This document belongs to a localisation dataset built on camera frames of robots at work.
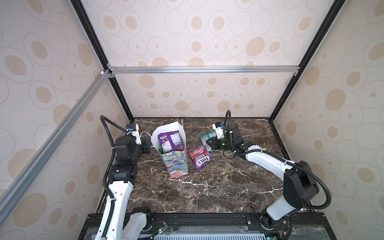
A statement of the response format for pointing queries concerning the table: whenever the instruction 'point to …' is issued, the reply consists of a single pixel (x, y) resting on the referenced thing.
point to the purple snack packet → (170, 141)
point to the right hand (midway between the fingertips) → (207, 141)
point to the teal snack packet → (206, 137)
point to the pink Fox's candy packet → (200, 156)
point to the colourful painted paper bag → (176, 163)
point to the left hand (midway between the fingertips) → (148, 134)
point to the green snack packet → (266, 149)
